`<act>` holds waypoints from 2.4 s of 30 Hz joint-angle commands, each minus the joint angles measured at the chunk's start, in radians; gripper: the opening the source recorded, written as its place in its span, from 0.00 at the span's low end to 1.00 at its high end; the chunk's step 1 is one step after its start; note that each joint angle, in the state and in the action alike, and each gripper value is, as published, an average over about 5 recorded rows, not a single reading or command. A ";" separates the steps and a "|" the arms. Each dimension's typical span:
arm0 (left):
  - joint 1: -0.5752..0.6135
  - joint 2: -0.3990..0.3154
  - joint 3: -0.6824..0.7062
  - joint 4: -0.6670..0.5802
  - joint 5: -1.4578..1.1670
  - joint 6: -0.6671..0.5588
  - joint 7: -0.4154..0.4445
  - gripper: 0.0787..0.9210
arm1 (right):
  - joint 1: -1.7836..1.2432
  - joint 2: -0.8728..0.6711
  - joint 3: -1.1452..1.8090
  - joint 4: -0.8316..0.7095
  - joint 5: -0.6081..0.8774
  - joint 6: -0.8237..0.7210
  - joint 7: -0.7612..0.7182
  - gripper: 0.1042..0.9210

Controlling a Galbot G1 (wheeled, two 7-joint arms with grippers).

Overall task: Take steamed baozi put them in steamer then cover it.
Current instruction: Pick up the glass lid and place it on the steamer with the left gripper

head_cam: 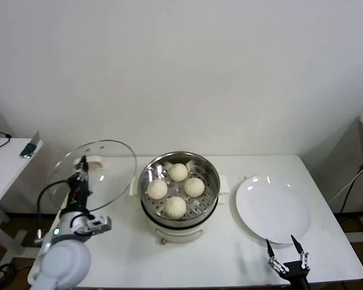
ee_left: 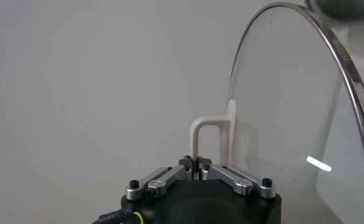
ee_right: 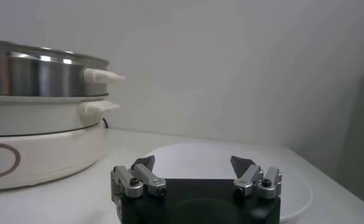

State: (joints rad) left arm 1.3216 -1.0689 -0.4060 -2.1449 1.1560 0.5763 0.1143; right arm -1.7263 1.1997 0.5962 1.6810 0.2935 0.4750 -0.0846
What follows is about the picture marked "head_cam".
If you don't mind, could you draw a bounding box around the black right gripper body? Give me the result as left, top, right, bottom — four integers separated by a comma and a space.
283, 261, 311, 290

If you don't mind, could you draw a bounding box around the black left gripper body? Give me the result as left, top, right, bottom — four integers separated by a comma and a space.
67, 176, 91, 212

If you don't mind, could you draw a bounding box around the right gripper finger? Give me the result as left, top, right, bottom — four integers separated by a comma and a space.
265, 239, 287, 274
290, 234, 310, 271

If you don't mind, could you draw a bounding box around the round glass pot lid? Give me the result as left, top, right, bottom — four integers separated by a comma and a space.
47, 139, 137, 212

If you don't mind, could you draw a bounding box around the white steamed baozi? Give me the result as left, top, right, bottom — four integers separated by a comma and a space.
169, 163, 189, 182
165, 196, 188, 220
184, 177, 206, 197
146, 180, 168, 200

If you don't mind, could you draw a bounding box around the perforated steel steamer basket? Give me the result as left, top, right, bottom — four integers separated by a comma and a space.
138, 150, 221, 226

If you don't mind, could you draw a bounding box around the round white plate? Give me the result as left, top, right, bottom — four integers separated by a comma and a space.
235, 175, 312, 245

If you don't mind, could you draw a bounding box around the white side table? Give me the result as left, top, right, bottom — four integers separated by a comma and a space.
0, 137, 45, 266

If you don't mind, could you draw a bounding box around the white electric cooking pot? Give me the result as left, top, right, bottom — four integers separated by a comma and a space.
129, 176, 231, 245

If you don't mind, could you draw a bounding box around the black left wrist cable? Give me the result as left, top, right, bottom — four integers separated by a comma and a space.
36, 179, 72, 236

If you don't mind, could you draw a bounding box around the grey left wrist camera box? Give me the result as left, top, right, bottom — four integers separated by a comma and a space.
84, 214, 113, 236

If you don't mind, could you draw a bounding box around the green handled scraper tool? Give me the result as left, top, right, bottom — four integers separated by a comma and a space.
20, 130, 43, 158

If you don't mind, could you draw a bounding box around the white wall cable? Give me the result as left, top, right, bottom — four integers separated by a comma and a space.
331, 170, 363, 205

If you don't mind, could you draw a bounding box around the black cable on side table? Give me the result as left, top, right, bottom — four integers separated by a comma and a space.
0, 128, 13, 150

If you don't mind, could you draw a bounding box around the black floor cable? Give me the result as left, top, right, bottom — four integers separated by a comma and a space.
0, 262, 19, 282

